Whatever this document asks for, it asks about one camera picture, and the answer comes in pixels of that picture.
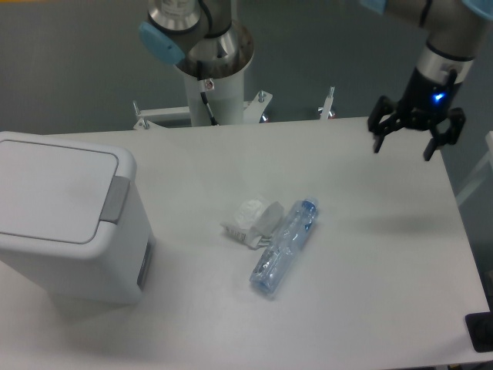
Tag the white trash can lid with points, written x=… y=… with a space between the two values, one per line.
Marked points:
x=53 y=193

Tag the crumpled white paper wrapper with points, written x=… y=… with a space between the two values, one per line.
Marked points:
x=254 y=222

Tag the white frame at right edge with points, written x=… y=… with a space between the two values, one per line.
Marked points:
x=477 y=176

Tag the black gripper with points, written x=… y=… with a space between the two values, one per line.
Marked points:
x=424 y=106

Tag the black device at table corner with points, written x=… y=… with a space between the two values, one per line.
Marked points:
x=479 y=327

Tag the crushed clear plastic water bottle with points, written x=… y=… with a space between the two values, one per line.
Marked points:
x=284 y=246

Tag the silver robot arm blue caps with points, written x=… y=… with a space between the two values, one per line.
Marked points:
x=456 y=31

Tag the white push-button trash can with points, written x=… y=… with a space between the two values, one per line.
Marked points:
x=112 y=266

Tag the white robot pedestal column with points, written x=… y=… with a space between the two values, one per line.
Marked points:
x=213 y=74

